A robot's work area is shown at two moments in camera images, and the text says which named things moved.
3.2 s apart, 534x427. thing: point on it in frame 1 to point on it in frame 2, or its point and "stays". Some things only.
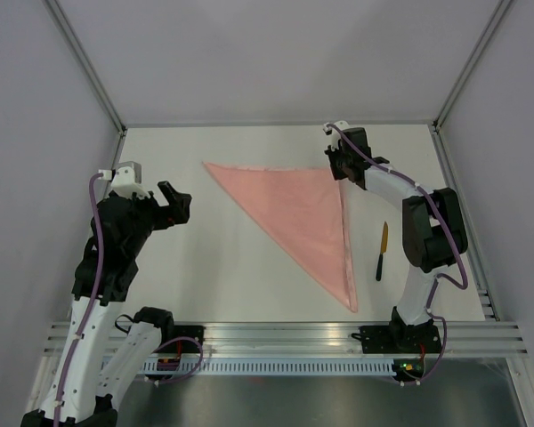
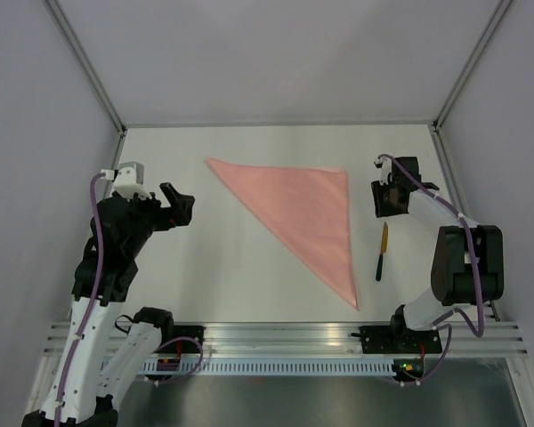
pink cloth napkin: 304,209 stays
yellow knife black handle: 384,249 stays
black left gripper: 178,212 stays
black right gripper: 337,173 to 380,208
